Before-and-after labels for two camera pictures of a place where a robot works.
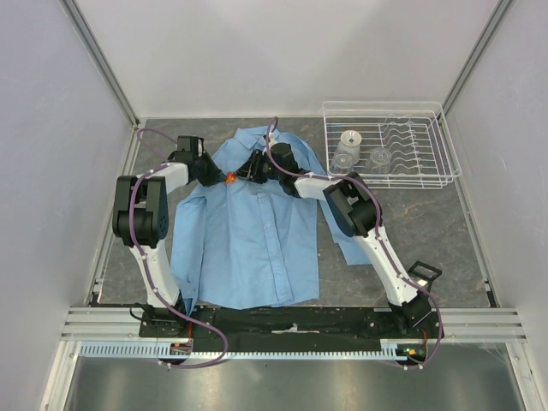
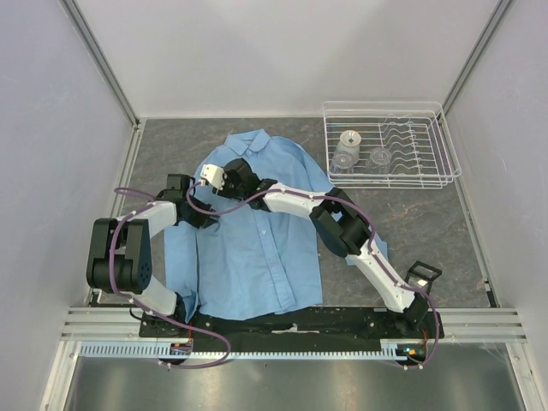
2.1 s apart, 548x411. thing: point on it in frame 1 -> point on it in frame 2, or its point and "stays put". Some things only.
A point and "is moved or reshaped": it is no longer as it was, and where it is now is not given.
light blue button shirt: x=250 y=241 is moved or reshaped
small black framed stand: x=423 y=274 stays put
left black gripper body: x=207 y=172 -> x=195 y=218
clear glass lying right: x=379 y=161 stays put
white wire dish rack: x=390 y=145 stays put
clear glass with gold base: x=349 y=143 stays put
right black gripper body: x=263 y=168 -> x=229 y=191
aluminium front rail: x=460 y=324 stays put
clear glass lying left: x=342 y=163 stays put
